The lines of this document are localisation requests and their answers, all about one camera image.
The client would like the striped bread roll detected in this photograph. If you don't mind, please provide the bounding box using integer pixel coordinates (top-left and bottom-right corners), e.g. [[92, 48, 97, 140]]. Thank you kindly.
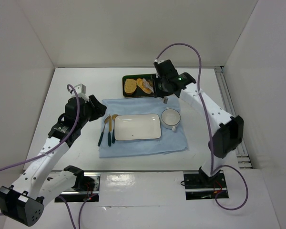
[[136, 78, 152, 94]]

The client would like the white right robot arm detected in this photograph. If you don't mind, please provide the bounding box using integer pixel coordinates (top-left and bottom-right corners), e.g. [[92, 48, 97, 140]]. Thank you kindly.
[[152, 60, 244, 184]]

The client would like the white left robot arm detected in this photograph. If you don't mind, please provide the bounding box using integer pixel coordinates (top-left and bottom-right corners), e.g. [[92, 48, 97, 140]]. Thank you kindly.
[[0, 95, 107, 227]]

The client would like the large bread slice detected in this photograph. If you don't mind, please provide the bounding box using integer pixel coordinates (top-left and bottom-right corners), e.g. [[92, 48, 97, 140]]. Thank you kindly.
[[124, 79, 137, 95]]

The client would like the dark green tray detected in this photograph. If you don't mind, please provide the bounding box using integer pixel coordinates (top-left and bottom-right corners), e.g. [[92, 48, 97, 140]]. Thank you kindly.
[[122, 73, 154, 98]]

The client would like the gold knife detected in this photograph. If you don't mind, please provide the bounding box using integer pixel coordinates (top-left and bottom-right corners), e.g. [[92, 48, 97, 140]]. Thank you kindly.
[[108, 115, 112, 147]]

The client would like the gold spoon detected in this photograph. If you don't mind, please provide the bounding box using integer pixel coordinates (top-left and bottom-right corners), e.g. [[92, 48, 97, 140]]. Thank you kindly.
[[112, 114, 118, 144]]

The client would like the white rectangular plate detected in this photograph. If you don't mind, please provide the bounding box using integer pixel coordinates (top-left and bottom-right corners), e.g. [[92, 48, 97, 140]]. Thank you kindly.
[[114, 114, 162, 141]]

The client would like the light blue cloth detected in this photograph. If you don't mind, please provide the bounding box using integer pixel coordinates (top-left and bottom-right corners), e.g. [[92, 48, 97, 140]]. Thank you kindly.
[[99, 95, 188, 158]]

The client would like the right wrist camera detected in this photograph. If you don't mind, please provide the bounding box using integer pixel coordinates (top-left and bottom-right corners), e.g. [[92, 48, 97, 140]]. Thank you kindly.
[[153, 59, 164, 65]]

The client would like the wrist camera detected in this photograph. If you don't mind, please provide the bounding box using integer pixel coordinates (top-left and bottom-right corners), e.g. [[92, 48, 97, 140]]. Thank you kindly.
[[74, 83, 86, 94], [153, 59, 164, 65]]

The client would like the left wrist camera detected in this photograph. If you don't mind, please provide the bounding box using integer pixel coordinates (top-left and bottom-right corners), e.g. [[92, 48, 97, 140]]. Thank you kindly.
[[74, 83, 86, 94]]

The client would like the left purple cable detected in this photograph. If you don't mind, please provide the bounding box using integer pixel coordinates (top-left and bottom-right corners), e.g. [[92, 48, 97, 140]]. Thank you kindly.
[[0, 83, 93, 229]]

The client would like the white bowl with handles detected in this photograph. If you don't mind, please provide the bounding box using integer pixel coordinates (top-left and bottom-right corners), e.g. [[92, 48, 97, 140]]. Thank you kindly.
[[161, 108, 181, 132]]

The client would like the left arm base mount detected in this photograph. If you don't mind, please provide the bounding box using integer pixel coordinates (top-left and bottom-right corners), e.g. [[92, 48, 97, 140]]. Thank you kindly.
[[60, 172, 101, 203]]

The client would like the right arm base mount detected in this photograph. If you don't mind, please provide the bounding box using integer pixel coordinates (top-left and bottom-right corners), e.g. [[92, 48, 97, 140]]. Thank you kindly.
[[180, 171, 229, 200]]

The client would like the aluminium rail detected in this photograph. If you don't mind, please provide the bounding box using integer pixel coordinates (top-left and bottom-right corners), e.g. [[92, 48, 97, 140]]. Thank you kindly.
[[214, 65, 253, 170]]

